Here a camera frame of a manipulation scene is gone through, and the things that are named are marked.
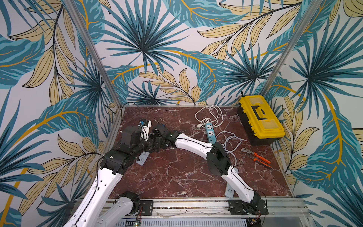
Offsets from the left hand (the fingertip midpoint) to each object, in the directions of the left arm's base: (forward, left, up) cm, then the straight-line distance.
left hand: (152, 140), depth 70 cm
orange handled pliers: (+4, -62, -24) cm, 67 cm away
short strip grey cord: (+13, -49, -24) cm, 57 cm away
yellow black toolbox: (+18, -64, -8) cm, 67 cm away
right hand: (+9, +5, -18) cm, 21 cm away
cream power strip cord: (+30, -34, -21) cm, 50 cm away
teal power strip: (+18, -35, -20) cm, 44 cm away
